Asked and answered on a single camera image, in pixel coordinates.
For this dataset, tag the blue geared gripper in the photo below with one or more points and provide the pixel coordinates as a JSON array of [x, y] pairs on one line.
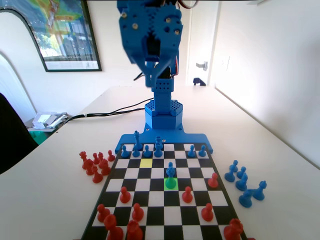
[[150, 31]]

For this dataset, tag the blue chess pawn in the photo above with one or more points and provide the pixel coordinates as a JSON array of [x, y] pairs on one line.
[[170, 164], [202, 152], [191, 152], [241, 173], [124, 152], [147, 152], [135, 153], [231, 173]]

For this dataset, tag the red chess pawn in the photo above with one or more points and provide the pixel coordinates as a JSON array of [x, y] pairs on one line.
[[95, 159], [213, 181], [207, 213], [110, 156], [187, 196], [124, 196], [102, 214], [96, 176], [137, 213]]

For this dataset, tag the red chess bishop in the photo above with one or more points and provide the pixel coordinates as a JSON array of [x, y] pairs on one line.
[[100, 155], [105, 168], [112, 228]]

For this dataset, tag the red chess knight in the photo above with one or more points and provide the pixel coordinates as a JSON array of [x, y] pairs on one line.
[[88, 168], [233, 230]]

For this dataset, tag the blue chess knight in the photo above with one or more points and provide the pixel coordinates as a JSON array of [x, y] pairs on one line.
[[246, 198]]

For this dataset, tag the red chess king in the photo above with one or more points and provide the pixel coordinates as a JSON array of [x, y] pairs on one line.
[[134, 231]]

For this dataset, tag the small blue printed part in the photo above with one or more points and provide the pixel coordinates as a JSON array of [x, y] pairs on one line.
[[199, 82]]

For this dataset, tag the white door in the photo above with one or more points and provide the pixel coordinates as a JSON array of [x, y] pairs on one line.
[[202, 37]]

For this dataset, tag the pile of papers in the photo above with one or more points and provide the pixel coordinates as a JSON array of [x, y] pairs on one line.
[[47, 119]]

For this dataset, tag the black framed poster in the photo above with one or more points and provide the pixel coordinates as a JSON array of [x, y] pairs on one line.
[[50, 15]]

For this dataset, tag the black and white chessboard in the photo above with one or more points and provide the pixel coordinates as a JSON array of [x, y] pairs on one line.
[[160, 200]]

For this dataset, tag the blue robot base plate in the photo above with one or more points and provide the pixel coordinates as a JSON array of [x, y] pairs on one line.
[[195, 138]]

